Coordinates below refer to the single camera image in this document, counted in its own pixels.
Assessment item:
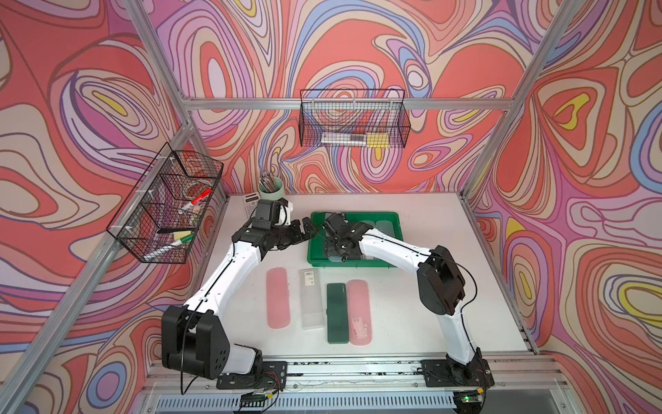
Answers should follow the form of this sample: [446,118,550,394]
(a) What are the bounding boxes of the clear rectangular pencil case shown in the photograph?
[299,268,324,329]

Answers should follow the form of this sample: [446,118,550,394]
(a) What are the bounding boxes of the dark green pencil case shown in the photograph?
[327,283,349,344]

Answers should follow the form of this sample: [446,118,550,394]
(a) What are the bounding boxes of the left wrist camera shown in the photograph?
[277,198,294,226]

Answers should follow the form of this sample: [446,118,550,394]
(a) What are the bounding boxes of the green pen holder cup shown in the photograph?
[258,177,286,201]

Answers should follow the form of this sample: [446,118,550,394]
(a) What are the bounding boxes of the pink pencil case with sticker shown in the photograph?
[347,279,372,346]

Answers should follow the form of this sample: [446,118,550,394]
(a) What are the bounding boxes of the pencils in cup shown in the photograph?
[260,172,280,193]

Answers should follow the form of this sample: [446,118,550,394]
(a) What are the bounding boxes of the green plastic storage tray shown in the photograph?
[307,210,404,268]

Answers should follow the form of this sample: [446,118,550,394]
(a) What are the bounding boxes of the black wire basket on back wall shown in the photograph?
[298,87,411,148]

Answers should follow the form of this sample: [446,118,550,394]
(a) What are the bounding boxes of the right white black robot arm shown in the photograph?
[322,213,494,390]

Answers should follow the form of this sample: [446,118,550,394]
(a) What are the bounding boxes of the white calculator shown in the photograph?
[243,193,260,217]

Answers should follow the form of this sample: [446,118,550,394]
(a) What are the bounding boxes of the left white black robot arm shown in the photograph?
[161,198,313,380]

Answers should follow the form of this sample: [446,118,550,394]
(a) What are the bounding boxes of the aluminium mounting rail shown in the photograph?
[131,354,582,413]

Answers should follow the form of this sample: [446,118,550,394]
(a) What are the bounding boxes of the black wire basket on wall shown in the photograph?
[106,143,224,264]
[298,87,411,148]

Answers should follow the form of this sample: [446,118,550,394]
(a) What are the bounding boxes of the black wire basket on left wall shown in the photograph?
[106,143,224,264]

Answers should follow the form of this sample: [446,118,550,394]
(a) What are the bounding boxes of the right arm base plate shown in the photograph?
[417,355,495,389]

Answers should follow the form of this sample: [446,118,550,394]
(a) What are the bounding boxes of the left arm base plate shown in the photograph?
[217,361,288,391]

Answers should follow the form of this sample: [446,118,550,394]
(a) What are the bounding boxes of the clear box in back basket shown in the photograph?
[321,132,367,147]

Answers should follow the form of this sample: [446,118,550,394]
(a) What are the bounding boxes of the green white marker in basket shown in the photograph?
[144,231,193,260]

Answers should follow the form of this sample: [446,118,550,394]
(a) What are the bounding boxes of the red marker in basket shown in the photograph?
[180,188,212,211]

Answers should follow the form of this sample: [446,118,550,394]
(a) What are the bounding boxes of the yellow box in back basket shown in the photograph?
[365,133,391,148]

